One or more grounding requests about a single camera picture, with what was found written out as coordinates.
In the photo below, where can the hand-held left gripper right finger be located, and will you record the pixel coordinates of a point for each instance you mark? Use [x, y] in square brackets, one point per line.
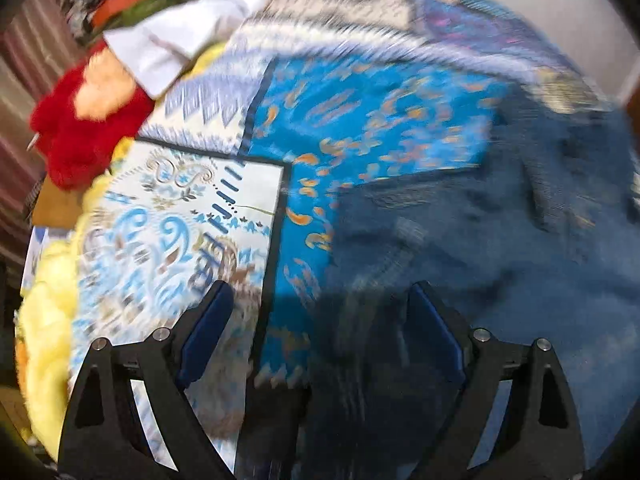
[435, 335]

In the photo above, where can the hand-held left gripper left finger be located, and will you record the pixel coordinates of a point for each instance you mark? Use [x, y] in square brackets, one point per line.
[205, 332]

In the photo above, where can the blue denim jeans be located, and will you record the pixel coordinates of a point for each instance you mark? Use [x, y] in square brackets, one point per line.
[475, 240]

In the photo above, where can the yellow fluffy blanket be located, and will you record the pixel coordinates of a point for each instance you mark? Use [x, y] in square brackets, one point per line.
[45, 310]

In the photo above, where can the blue patterned blanket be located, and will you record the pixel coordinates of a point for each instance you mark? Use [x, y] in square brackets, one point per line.
[380, 125]

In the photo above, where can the red plush toy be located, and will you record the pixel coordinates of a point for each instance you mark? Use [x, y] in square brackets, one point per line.
[65, 135]

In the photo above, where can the green cloth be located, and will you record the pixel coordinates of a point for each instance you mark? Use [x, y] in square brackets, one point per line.
[142, 12]

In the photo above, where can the striped brown curtain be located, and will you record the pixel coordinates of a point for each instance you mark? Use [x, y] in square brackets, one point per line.
[30, 50]

